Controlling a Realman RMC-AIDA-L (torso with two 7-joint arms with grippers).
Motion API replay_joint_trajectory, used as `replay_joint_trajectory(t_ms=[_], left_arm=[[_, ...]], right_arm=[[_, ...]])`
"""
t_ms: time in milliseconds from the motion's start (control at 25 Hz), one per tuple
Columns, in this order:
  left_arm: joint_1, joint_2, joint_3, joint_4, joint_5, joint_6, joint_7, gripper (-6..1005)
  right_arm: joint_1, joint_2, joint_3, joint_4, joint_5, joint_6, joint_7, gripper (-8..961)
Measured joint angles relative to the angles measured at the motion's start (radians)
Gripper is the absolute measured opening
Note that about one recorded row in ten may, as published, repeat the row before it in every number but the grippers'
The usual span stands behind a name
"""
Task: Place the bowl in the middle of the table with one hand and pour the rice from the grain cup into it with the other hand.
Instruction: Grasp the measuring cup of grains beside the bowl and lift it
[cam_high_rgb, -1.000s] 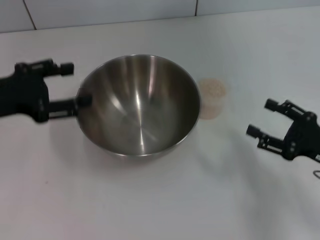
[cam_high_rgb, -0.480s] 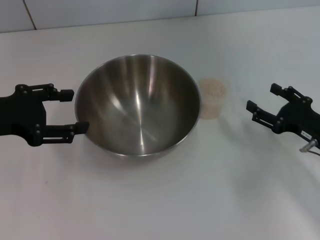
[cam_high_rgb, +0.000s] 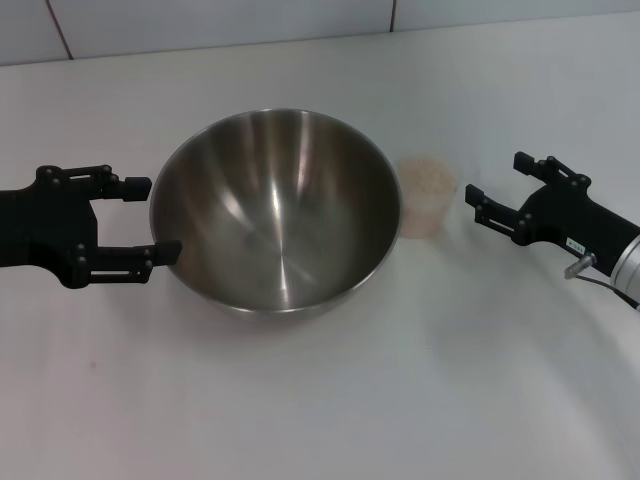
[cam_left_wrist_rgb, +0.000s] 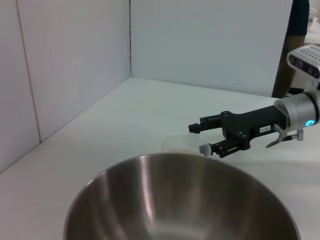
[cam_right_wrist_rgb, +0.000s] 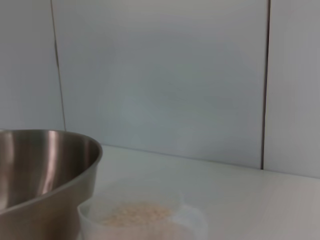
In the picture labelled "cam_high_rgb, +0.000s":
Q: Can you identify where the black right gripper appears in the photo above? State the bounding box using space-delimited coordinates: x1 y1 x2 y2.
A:
464 151 640 275

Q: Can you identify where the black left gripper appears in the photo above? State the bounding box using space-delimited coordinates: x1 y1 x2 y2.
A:
0 164 182 289

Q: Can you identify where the white rice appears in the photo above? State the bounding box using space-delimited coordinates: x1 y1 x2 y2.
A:
399 157 456 237

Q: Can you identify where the clear plastic cup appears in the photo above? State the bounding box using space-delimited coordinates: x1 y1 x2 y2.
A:
397 155 459 239

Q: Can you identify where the stainless steel mixing bowl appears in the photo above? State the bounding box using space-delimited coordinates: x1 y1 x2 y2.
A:
148 107 405 323

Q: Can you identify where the silver connector with cable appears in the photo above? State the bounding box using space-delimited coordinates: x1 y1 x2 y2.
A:
563 252 640 314

